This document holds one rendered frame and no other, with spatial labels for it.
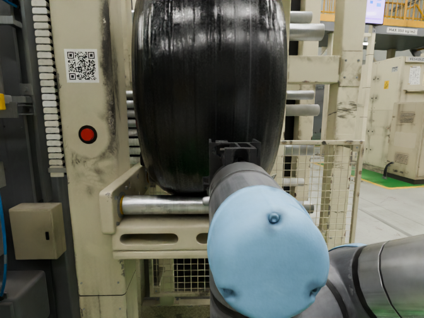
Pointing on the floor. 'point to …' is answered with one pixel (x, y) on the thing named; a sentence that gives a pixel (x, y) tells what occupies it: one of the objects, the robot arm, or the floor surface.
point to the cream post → (94, 150)
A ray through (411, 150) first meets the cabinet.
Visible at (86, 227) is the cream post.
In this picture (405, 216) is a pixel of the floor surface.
